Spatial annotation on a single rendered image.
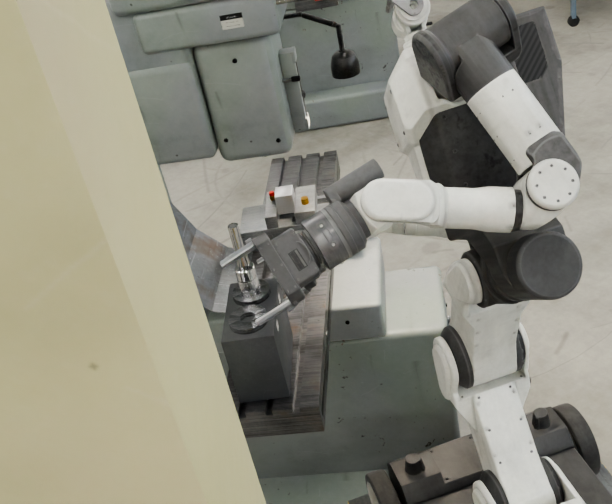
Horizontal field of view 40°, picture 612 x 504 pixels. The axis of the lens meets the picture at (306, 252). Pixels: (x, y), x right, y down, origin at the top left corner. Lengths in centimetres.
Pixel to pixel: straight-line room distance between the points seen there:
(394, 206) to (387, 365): 122
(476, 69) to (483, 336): 63
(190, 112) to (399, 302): 85
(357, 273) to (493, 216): 114
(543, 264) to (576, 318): 215
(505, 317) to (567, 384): 154
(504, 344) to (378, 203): 65
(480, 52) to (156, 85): 95
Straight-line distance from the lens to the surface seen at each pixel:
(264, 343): 184
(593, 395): 322
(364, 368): 244
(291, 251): 128
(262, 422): 195
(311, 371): 199
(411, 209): 126
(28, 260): 25
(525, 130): 134
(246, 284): 191
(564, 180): 131
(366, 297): 231
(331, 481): 275
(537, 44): 156
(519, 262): 139
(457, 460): 223
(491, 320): 173
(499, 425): 194
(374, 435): 264
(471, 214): 131
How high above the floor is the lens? 226
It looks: 33 degrees down
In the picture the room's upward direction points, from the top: 13 degrees counter-clockwise
